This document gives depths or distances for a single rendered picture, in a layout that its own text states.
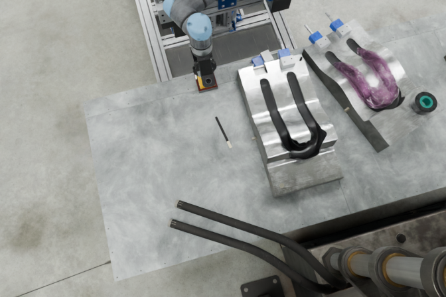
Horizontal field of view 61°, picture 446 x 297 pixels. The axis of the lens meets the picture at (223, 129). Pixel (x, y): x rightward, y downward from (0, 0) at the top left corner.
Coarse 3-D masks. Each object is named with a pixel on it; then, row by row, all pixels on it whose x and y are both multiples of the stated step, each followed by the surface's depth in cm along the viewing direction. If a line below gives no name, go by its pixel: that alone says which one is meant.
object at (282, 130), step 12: (288, 72) 145; (264, 84) 144; (264, 96) 142; (300, 96) 143; (276, 108) 142; (300, 108) 142; (276, 120) 139; (312, 120) 137; (288, 132) 134; (312, 132) 132; (324, 132) 132; (288, 144) 136; (300, 144) 130; (312, 144) 138; (300, 156) 137; (312, 156) 135
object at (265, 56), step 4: (264, 52) 151; (268, 52) 151; (260, 56) 152; (264, 56) 151; (268, 56) 151; (252, 60) 152; (256, 60) 152; (260, 60) 152; (264, 60) 151; (268, 60) 150; (272, 60) 151; (252, 64) 152; (256, 64) 151; (260, 64) 151
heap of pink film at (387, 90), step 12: (360, 48) 151; (372, 60) 144; (384, 60) 144; (348, 72) 143; (360, 72) 143; (384, 72) 144; (360, 84) 141; (384, 84) 143; (396, 84) 144; (360, 96) 142; (372, 96) 142; (384, 96) 142; (396, 96) 141
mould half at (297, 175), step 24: (240, 72) 145; (288, 96) 143; (312, 96) 143; (264, 120) 139; (288, 120) 138; (264, 144) 132; (288, 168) 137; (312, 168) 137; (336, 168) 137; (288, 192) 134
